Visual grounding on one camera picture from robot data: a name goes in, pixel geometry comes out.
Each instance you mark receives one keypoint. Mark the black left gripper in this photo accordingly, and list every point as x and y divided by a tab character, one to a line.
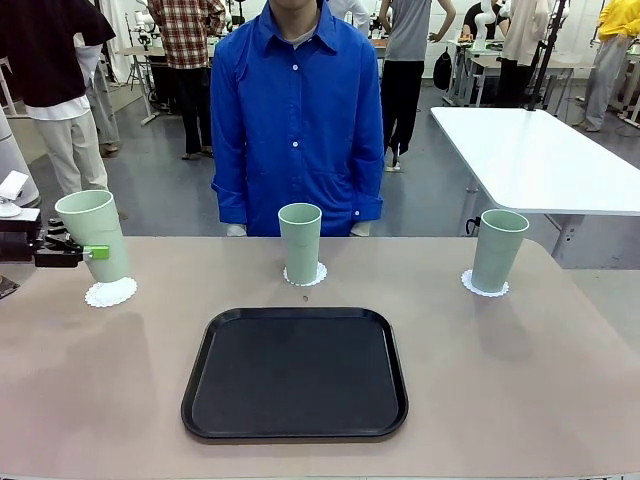
20	242

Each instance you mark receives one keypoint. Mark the tall pale green cup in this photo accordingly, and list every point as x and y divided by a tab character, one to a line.
300	235
100	225
497	250

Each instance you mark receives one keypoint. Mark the white paper doily coaster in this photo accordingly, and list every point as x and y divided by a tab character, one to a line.
120	295
321	279
470	287

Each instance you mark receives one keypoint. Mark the person's left forearm blue sleeve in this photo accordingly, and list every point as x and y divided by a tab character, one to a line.
367	200

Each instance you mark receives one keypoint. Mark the small white background robot arm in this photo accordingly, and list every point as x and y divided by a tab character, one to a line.
484	25

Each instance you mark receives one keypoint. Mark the person's right forearm blue sleeve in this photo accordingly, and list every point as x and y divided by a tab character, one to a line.
230	200

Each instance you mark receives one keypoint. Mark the person in grey patterned trousers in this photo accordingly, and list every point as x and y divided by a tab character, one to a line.
100	110

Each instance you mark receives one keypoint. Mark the person in black top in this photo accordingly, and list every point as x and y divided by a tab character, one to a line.
45	50

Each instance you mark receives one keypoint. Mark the person in plaid shirt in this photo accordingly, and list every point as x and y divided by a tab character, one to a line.
185	30

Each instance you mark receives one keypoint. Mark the person in blue shirt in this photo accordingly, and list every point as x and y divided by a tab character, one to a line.
295	125

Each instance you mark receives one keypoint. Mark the black plastic serving tray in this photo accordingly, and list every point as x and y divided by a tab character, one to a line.
300	380

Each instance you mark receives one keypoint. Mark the person in grey shirt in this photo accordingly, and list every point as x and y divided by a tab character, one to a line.
407	30

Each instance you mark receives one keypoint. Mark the black hanging bag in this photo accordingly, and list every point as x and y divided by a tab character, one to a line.
442	70

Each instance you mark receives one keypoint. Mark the large white table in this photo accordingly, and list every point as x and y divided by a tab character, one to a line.
525	160

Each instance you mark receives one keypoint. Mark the person in beige coat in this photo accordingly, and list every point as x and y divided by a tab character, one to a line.
522	30

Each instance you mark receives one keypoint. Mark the black tripod pole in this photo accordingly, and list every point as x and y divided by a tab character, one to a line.
545	55

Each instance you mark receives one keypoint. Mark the person in yellow top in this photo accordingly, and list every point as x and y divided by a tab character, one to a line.
620	20

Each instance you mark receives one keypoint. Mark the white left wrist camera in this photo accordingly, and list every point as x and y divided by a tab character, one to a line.
12	182

